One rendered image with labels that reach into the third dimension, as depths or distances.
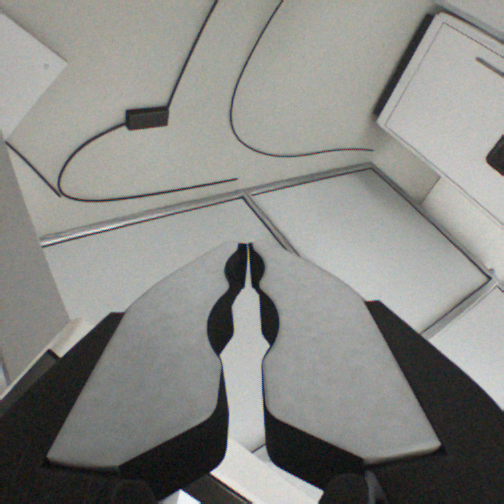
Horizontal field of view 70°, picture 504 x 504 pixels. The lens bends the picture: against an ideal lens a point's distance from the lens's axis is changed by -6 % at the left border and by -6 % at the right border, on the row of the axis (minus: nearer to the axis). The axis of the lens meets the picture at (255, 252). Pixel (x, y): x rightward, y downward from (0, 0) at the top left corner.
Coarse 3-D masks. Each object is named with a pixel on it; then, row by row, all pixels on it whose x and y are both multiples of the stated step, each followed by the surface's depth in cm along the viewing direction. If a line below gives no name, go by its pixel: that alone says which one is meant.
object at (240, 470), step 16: (80, 320) 23; (64, 336) 21; (80, 336) 22; (48, 352) 19; (64, 352) 20; (32, 368) 19; (48, 368) 19; (16, 384) 20; (0, 400) 20; (240, 448) 26; (224, 464) 23; (240, 464) 25; (256, 464) 26; (208, 480) 22; (224, 480) 22; (240, 480) 23; (256, 480) 25; (272, 480) 26; (192, 496) 22; (208, 496) 22; (224, 496) 22; (240, 496) 22; (256, 496) 23; (272, 496) 25; (288, 496) 26; (304, 496) 28
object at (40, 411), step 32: (96, 352) 8; (32, 384) 7; (64, 384) 7; (0, 416) 6; (32, 416) 6; (64, 416) 6; (0, 448) 6; (32, 448) 6; (0, 480) 5; (32, 480) 5; (64, 480) 5; (96, 480) 5
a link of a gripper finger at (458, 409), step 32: (384, 320) 8; (416, 352) 7; (416, 384) 7; (448, 384) 7; (448, 416) 6; (480, 416) 6; (448, 448) 5; (480, 448) 5; (384, 480) 5; (416, 480) 5; (448, 480) 5; (480, 480) 5
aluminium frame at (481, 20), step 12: (432, 0) 17; (444, 0) 16; (456, 0) 16; (468, 0) 16; (480, 0) 15; (492, 0) 15; (456, 12) 16; (468, 12) 16; (480, 12) 15; (492, 12) 15; (480, 24) 16; (492, 24) 15
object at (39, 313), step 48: (0, 48) 81; (48, 48) 88; (0, 96) 89; (0, 144) 67; (0, 192) 57; (0, 240) 49; (0, 288) 43; (48, 288) 51; (0, 336) 39; (48, 336) 44; (0, 384) 37
